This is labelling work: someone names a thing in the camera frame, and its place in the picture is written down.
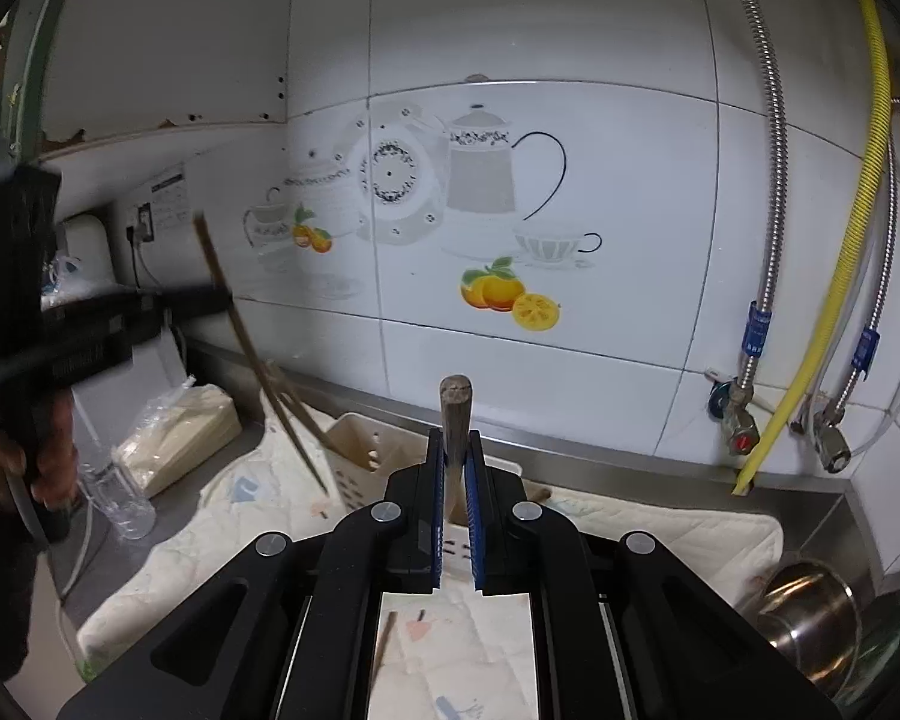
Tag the clear plastic bag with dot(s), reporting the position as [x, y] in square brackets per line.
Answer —
[157, 412]

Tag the beige tissue pack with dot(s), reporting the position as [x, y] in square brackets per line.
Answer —
[187, 427]

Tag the white cutting board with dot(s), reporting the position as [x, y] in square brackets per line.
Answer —
[86, 247]

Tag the green window frame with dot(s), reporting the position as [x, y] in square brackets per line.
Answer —
[37, 52]

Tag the beige plastic utensil holder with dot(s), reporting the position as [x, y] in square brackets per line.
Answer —
[352, 442]

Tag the wall socket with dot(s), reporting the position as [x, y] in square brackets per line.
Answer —
[145, 221]

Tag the person's left hand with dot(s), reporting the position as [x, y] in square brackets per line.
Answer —
[60, 457]

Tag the brown wooden chopstick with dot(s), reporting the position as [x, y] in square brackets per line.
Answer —
[304, 412]
[210, 249]
[385, 649]

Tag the stainless steel pot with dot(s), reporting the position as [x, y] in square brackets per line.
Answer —
[810, 615]

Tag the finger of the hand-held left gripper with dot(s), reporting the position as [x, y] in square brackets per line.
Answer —
[195, 304]

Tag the plain metal valve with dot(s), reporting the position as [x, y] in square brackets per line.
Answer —
[832, 442]

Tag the person's left forearm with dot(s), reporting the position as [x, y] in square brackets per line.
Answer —
[0, 585]

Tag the white wall label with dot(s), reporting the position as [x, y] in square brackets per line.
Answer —
[169, 195]

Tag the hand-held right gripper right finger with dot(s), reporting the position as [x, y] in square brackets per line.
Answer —
[476, 510]

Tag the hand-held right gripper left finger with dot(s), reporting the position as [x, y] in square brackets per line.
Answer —
[436, 510]

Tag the clear glass mug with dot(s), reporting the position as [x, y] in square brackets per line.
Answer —
[120, 502]

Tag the printed quilted mat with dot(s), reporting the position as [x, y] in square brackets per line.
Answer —
[645, 540]

